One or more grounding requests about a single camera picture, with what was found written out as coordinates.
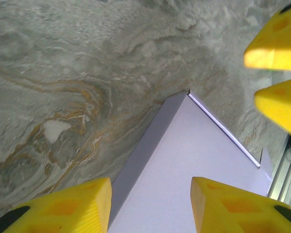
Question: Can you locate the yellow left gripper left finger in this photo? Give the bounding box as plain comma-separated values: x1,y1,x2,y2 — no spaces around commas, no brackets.
0,177,113,233

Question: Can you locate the white and lilac paper box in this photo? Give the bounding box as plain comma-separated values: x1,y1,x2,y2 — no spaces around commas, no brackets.
108,88,274,233

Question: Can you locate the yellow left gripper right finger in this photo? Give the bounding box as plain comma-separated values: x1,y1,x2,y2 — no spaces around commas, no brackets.
190,176,291,233

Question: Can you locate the aluminium mounting rail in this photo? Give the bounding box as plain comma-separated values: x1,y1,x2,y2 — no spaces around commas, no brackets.
266,138,291,209

